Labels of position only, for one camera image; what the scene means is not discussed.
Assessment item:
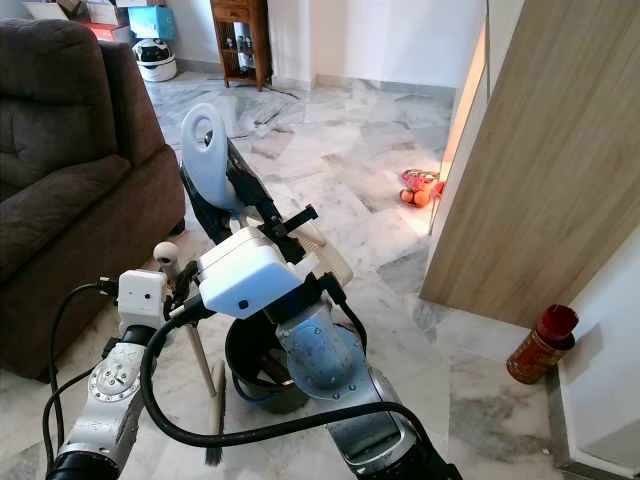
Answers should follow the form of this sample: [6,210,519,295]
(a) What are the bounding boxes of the white helmet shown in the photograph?
[135,38,182,84]

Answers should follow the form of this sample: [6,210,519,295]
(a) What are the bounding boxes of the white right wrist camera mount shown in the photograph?
[197,225,307,321]

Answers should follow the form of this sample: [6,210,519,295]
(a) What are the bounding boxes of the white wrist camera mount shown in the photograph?
[197,225,307,321]
[116,268,169,332]

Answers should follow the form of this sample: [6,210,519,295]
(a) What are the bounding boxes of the small brown wooden cabinet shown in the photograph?
[210,0,272,92]

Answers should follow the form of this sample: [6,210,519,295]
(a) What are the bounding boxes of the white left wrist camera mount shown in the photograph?
[116,268,169,332]

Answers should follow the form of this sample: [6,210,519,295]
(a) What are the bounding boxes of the dark brown sofa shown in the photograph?
[0,19,187,382]

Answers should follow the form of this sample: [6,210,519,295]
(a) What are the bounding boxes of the orange can with red lid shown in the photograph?
[506,304,580,386]

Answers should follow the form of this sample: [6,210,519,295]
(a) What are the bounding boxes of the blue box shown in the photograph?
[128,5,177,42]

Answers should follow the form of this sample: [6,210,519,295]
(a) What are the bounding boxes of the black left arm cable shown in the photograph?
[42,278,121,471]

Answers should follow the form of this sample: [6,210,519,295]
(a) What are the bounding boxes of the red orange toy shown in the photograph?
[399,168,447,209]

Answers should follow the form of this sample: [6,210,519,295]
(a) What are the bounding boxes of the red box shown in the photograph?
[87,22,132,44]

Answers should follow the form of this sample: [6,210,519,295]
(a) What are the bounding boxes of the beige dustpan with white handle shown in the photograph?
[180,103,357,291]

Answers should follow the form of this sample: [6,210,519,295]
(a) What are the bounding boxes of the light wooden panel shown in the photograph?
[419,0,640,330]

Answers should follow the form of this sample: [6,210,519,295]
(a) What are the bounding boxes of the brown cardboard box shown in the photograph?
[25,0,127,26]

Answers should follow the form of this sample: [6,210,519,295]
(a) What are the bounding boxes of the small black bucket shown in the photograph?
[225,315,311,414]

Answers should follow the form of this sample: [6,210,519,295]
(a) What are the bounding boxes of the wooden handled broom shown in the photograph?
[153,242,227,468]

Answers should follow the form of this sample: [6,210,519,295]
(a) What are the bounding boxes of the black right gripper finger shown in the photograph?
[226,138,289,229]
[180,165,233,249]

